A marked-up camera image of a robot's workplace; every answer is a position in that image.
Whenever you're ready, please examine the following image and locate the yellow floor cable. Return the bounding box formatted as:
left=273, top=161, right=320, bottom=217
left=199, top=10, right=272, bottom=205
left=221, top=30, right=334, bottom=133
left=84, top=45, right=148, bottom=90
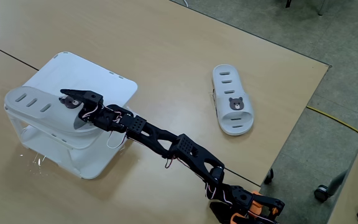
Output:
left=306, top=105, right=358, bottom=137

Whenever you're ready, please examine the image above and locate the grey caster wheel with leg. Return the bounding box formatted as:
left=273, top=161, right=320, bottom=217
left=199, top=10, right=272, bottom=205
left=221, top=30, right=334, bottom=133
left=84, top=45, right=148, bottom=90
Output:
left=314, top=169, right=349, bottom=203

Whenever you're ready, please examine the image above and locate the white slipper with bear badge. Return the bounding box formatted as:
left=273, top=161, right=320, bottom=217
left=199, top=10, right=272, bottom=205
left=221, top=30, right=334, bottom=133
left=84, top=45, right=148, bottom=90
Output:
left=4, top=86, right=105, bottom=137
left=212, top=63, right=255, bottom=136

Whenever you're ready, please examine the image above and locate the black caster wheel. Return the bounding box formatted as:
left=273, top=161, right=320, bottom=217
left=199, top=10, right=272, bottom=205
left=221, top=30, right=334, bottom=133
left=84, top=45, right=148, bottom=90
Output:
left=263, top=168, right=275, bottom=185

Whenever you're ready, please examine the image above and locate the crumpled clear tape piece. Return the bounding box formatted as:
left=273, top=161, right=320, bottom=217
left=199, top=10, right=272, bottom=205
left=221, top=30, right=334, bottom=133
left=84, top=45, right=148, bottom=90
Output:
left=19, top=151, right=48, bottom=169

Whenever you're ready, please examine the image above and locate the white two-tier plastic box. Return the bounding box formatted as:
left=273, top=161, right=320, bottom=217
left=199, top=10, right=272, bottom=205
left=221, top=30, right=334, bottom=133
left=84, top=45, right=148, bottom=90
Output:
left=4, top=51, right=142, bottom=180

